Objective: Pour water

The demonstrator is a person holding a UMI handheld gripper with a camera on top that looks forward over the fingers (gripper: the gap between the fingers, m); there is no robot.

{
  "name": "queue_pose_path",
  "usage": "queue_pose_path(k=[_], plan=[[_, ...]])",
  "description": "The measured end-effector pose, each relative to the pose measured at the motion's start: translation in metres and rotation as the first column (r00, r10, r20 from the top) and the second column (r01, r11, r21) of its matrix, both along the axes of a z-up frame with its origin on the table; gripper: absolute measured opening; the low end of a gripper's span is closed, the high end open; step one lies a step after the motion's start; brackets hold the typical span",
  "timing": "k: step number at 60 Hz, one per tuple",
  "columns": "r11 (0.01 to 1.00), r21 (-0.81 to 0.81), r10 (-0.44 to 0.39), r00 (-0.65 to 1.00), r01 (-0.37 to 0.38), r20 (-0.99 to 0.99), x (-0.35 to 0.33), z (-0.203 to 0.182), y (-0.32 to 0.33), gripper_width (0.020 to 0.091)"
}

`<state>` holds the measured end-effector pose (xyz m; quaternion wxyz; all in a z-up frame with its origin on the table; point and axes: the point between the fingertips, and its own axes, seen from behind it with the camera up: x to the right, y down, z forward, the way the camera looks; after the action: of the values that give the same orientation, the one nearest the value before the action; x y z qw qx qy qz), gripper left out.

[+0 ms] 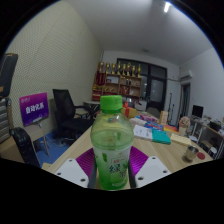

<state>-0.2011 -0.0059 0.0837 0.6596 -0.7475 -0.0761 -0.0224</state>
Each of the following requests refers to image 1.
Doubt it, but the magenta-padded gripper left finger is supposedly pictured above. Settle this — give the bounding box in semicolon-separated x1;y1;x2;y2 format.
53;147;98;190

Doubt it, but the small white table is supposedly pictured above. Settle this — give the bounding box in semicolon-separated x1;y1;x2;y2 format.
83;99;101;118

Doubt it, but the dark glass double door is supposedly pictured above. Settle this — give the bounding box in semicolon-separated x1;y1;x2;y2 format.
116;58;168;113

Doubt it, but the black office chair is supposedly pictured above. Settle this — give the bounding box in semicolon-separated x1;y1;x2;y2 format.
52;88;96;139

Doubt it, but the orange book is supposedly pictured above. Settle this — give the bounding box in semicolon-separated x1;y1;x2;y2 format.
162;124;179;134

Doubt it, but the teal book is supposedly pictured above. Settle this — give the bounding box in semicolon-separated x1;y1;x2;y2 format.
151;129;172;145

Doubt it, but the grey upholstered chair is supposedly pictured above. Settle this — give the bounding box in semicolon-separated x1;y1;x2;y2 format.
145;106;161;119

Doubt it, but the blue and red book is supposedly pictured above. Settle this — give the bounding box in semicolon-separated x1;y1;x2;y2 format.
143;121;164;132

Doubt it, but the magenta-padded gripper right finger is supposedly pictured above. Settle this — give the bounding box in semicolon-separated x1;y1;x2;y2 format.
127;145;172;190

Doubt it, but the black tripod stand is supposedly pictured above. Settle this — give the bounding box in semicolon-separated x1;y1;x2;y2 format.
168;93;176;126

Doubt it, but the black computer monitor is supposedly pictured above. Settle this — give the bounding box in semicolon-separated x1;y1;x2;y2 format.
191;104;204;119

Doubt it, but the green tea plastic bottle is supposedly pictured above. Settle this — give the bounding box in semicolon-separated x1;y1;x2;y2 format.
90;94;135;191

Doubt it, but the pink packet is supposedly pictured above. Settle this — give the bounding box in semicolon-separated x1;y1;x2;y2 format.
139;114;158;123

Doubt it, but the gift box with red ribbon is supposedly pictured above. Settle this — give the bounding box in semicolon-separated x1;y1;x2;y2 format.
121;102;139;119

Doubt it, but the long wooden wall desk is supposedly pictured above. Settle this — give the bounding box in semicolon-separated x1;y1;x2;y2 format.
189;116;224;160

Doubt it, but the beige paper envelope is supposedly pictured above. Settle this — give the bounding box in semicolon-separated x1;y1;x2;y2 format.
169;133;193;147

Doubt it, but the dark ribbed-back chair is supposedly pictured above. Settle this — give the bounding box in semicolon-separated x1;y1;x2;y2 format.
0;53;19;145

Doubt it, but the ceiling light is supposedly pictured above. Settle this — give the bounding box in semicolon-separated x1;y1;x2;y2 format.
162;1;172;14

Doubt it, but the purple sign board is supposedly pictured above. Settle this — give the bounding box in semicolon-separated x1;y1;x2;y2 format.
18;92;51;157

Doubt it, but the wooden shelf unit with trophies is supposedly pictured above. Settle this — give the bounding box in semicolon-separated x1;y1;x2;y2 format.
91;60;143;102

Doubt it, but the black printer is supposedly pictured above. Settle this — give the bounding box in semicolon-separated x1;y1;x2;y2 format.
209;120;223;132

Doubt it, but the flower bouquet in pot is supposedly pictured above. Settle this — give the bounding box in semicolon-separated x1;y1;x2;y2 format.
178;116;192;137

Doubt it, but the standing printed card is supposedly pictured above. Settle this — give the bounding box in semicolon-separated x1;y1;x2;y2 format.
158;110;169;126

